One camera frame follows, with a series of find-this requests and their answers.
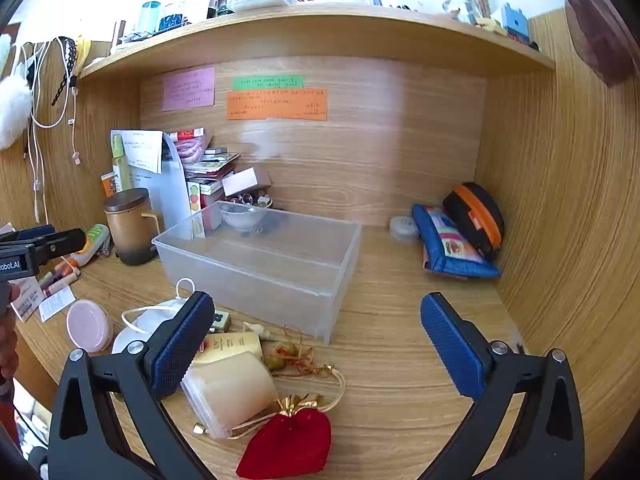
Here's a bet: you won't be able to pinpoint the wooden desktop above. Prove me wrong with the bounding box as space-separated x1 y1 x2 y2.
15 222 526 480

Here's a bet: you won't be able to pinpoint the orange green white tube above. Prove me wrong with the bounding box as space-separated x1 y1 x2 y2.
70 223 111 267

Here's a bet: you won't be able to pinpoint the teal jar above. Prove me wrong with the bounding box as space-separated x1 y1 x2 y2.
136 1 162 33

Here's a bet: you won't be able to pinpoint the white face mask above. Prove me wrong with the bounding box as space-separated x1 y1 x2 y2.
111 278 201 356

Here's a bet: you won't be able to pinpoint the pink paper note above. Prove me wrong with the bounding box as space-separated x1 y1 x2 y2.
161 66 216 112

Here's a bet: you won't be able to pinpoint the white fluffy toy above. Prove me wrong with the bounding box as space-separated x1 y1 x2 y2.
0 35 33 151

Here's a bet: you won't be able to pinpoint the blue patterned jar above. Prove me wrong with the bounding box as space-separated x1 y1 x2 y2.
159 4 190 32

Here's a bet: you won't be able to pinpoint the black orange zip case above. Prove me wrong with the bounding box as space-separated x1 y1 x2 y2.
442 182 505 261

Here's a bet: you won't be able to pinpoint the maroon hanging object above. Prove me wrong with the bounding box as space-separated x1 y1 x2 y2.
549 0 638 88

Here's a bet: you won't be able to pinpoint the white hanging cables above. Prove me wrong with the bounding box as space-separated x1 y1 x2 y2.
22 40 82 221

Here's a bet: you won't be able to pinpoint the green spray bottle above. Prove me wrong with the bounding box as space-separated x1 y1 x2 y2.
111 134 133 193

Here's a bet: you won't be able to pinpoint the person's left hand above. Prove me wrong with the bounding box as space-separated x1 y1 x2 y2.
0 282 22 383

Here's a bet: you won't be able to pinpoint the clear glass jar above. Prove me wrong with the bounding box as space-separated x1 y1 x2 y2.
442 0 493 26

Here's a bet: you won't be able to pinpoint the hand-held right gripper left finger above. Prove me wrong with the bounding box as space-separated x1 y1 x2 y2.
47 290 216 480

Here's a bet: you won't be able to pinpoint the pink round case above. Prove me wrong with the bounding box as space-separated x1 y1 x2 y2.
66 299 114 354

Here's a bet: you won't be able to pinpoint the red velvet pouch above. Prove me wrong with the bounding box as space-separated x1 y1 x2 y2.
227 367 347 479

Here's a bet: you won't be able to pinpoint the small white figurine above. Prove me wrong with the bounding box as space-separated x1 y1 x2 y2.
243 322 276 341

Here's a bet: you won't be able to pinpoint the beaded charm with red string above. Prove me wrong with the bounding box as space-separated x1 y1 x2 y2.
262 329 335 377

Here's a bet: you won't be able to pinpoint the green paper note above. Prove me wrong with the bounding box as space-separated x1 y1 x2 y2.
232 75 305 92

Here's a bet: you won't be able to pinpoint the white cardboard box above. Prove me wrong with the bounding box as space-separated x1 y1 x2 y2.
221 166 272 197

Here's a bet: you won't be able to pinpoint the wooden shelf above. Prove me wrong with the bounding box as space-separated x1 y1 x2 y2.
77 2 556 81

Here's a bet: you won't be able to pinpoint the fruit print box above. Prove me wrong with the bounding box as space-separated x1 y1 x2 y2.
186 180 207 239

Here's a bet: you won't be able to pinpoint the handwritten white paper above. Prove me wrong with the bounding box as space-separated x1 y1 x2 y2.
122 131 165 174

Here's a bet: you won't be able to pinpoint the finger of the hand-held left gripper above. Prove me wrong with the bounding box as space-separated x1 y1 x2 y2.
17 228 87 266
0 225 56 246

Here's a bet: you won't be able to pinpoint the cream translucent container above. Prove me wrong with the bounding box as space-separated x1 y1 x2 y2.
181 351 279 441

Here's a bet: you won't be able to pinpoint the black headband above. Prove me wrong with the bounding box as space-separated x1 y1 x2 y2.
50 35 80 108

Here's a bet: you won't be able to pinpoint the white printed leaflet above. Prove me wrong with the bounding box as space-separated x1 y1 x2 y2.
39 290 77 322

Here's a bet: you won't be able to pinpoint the blue patterned pouch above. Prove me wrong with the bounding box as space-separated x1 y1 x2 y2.
411 203 502 280

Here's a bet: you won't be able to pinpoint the stack of books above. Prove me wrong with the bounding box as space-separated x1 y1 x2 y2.
167 128 241 211

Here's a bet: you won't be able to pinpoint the brown ceramic mug with lid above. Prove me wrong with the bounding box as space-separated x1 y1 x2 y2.
103 188 166 266

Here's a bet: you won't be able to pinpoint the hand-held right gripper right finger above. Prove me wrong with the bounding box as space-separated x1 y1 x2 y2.
417 291 586 480

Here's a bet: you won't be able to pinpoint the clear plastic storage box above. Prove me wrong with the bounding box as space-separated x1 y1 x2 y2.
151 200 363 345

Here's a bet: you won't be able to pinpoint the small printed card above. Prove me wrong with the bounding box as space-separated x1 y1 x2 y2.
11 277 43 322

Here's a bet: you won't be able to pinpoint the orange paper note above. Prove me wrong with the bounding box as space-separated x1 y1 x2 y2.
226 88 329 122

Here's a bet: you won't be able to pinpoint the gold sunscreen bottle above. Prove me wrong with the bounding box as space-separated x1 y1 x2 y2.
192 331 264 368

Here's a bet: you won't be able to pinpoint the white bowl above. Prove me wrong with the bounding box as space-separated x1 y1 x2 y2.
219 202 266 233

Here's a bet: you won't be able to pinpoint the yellow headband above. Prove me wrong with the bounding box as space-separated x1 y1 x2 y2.
75 35 92 72

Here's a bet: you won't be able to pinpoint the blue plastic item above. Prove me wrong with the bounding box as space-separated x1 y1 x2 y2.
501 4 530 41

